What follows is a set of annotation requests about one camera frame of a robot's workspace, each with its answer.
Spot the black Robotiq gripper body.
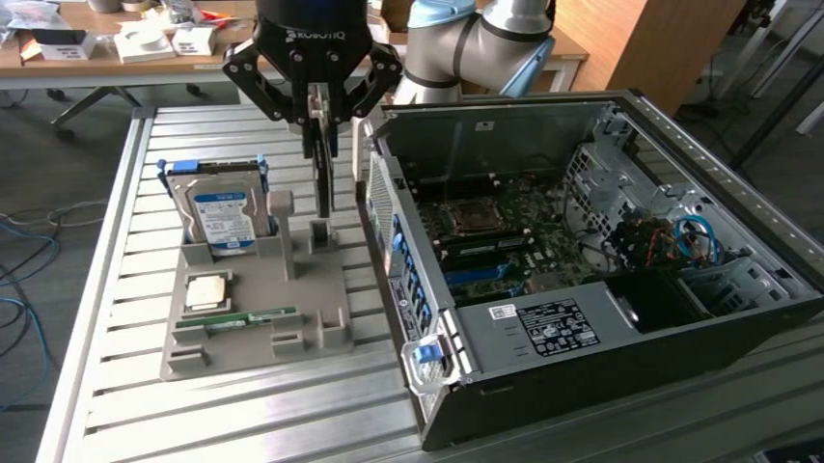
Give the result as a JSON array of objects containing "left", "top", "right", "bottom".
[{"left": 253, "top": 0, "right": 375, "bottom": 87}]

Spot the black Nvidia graphics card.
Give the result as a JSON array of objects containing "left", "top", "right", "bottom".
[{"left": 305, "top": 82, "right": 337, "bottom": 219}]

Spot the brown cardboard box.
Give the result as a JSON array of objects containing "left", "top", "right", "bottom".
[{"left": 377, "top": 0, "right": 412, "bottom": 38}]

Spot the white labelled carton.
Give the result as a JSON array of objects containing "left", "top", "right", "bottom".
[{"left": 170, "top": 26, "right": 219, "bottom": 58}]

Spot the red paper packet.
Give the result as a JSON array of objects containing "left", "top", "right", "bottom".
[{"left": 198, "top": 9, "right": 240, "bottom": 30}]

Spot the white tape roll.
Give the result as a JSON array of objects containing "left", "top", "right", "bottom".
[{"left": 125, "top": 28, "right": 169, "bottom": 53}]

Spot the clear plastic bag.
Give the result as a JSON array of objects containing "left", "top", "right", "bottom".
[
  {"left": 0, "top": 0, "right": 62, "bottom": 42},
  {"left": 157, "top": 0, "right": 201, "bottom": 25}
]

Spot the white flat cardboard box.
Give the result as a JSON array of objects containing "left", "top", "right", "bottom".
[{"left": 113, "top": 23, "right": 177, "bottom": 65}]

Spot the wooden desk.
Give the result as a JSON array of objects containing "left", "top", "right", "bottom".
[{"left": 0, "top": 0, "right": 591, "bottom": 105}]

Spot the white box with black lid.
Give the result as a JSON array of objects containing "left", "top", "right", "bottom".
[{"left": 29, "top": 28, "right": 97, "bottom": 62}]

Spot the grey parts rack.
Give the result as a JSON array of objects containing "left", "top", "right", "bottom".
[{"left": 158, "top": 190, "right": 355, "bottom": 382}]

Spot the wooden cabinet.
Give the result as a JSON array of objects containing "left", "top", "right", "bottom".
[{"left": 552, "top": 0, "right": 751, "bottom": 117}]

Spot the silver CPU chip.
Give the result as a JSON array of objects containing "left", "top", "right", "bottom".
[{"left": 184, "top": 276, "right": 231, "bottom": 310}]

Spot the blue expansion slot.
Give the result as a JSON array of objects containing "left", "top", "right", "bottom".
[{"left": 446, "top": 267, "right": 510, "bottom": 286}]

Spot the green motherboard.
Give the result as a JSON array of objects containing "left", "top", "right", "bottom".
[{"left": 411, "top": 176, "right": 623, "bottom": 308}]

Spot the green RAM stick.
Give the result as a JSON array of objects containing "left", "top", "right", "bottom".
[{"left": 173, "top": 308, "right": 301, "bottom": 334}]

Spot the silver chipset heatsink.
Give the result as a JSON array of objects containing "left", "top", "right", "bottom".
[{"left": 526, "top": 274, "right": 568, "bottom": 295}]

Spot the grey power supply unit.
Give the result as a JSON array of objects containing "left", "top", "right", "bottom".
[{"left": 444, "top": 281, "right": 645, "bottom": 382}]

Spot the metal disk bay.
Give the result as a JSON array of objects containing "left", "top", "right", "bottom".
[{"left": 674, "top": 255, "right": 797, "bottom": 322}]

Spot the black open PC case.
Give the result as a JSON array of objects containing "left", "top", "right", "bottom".
[{"left": 352, "top": 88, "right": 824, "bottom": 452}]

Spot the hard disk with blue bracket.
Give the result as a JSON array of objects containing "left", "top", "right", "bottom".
[{"left": 156, "top": 154, "right": 271, "bottom": 257}]

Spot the white floor cable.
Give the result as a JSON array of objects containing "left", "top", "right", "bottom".
[{"left": 0, "top": 200, "right": 108, "bottom": 231}]

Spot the black orange power wire bundle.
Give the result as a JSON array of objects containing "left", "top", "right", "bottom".
[{"left": 610, "top": 216, "right": 677, "bottom": 269}]

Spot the black desk frame leg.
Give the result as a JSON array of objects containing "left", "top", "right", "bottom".
[{"left": 733, "top": 7, "right": 824, "bottom": 170}]

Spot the blue SATA wire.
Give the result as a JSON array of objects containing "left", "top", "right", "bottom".
[{"left": 671, "top": 214, "right": 723, "bottom": 271}]

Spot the blue floor cable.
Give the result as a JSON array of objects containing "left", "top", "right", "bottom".
[{"left": 0, "top": 211, "right": 60, "bottom": 411}]

